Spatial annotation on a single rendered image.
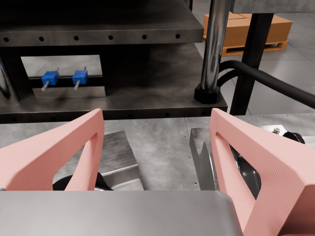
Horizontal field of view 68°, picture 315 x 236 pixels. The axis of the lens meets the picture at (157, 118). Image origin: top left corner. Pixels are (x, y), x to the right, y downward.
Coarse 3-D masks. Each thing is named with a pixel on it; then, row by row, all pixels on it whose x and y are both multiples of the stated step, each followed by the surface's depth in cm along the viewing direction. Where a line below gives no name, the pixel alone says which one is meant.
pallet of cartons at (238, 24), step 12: (204, 24) 357; (228, 24) 311; (240, 24) 311; (276, 24) 317; (288, 24) 322; (204, 36) 359; (228, 36) 310; (240, 36) 314; (276, 36) 328; (228, 48) 319; (264, 48) 344; (276, 48) 344
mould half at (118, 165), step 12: (120, 132) 56; (84, 144) 52; (108, 144) 52; (120, 144) 52; (72, 156) 49; (108, 156) 49; (120, 156) 49; (132, 156) 49; (60, 168) 47; (72, 168) 47; (108, 168) 47; (120, 168) 47; (132, 168) 48; (108, 180) 47; (120, 180) 48; (132, 180) 49
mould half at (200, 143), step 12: (192, 132) 63; (204, 132) 63; (192, 144) 64; (204, 144) 50; (312, 144) 49; (192, 156) 64; (204, 156) 50; (204, 168) 51; (204, 180) 51; (216, 180) 44
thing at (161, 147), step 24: (120, 120) 77; (144, 120) 77; (168, 120) 77; (192, 120) 77; (264, 120) 77; (288, 120) 77; (312, 120) 77; (0, 144) 68; (144, 144) 68; (168, 144) 68; (144, 168) 61; (168, 168) 61; (192, 168) 61
